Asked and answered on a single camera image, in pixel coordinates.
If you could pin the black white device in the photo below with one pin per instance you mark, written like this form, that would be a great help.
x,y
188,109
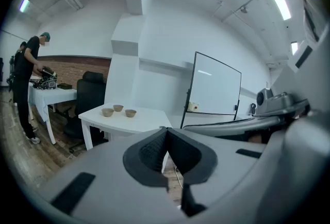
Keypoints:
x,y
47,83
49,71

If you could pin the white cloth covered table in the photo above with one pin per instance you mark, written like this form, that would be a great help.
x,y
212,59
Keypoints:
x,y
51,96

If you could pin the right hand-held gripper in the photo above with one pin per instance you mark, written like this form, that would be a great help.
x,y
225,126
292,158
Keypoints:
x,y
273,104

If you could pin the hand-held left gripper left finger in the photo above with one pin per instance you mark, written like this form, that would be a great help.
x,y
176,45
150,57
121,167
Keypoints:
x,y
144,156

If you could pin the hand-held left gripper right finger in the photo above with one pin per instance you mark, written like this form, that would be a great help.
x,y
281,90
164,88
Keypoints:
x,y
190,156

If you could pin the whiteboard with black frame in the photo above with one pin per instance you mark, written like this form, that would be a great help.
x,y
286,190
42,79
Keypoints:
x,y
214,83

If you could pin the brown bowl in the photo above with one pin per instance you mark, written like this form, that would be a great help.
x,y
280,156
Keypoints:
x,y
107,112
130,113
118,108

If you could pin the black office chair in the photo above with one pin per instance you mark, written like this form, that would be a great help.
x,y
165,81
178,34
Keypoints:
x,y
90,94

